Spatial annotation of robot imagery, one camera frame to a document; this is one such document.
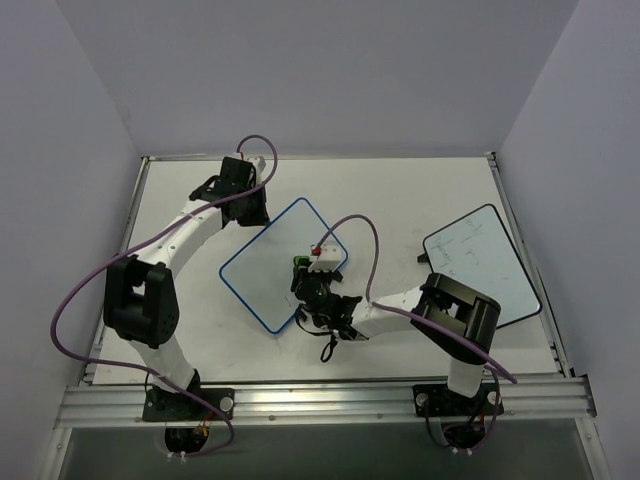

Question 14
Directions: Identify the purple cable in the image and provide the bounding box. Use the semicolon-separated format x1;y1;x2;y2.
311;214;519;454
49;134;279;457

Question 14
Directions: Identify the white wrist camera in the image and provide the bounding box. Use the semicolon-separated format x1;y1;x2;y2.
308;241;347;273
249;156;266;173

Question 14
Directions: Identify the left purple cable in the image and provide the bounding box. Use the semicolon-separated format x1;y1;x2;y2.
49;134;279;457

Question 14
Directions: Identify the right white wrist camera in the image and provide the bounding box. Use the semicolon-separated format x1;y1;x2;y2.
308;241;347;273

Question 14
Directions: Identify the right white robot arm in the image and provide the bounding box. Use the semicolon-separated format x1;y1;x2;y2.
291;256;501;413

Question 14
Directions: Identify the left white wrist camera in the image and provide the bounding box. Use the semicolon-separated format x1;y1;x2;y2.
249;156;266;173

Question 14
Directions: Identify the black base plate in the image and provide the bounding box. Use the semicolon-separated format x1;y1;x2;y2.
141;386;235;423
412;383;496;418

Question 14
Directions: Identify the blue framed whiteboard with writing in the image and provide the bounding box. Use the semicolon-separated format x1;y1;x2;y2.
219;197;329;335

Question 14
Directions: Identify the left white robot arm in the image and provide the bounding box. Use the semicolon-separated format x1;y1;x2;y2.
103;153;269;419

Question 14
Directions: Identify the black framed whiteboard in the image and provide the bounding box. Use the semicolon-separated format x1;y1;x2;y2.
422;204;542;328

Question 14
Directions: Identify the aluminium mounting rail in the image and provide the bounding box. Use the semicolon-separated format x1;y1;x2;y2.
54;376;596;428

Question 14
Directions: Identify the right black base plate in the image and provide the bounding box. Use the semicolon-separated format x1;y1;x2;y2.
412;383;496;418

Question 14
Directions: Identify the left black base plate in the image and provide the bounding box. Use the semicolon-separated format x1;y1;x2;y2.
141;386;235;423

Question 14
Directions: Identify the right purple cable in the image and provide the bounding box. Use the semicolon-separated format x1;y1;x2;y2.
311;214;519;454

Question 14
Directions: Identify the green whiteboard eraser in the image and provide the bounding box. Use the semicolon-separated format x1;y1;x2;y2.
293;255;311;267

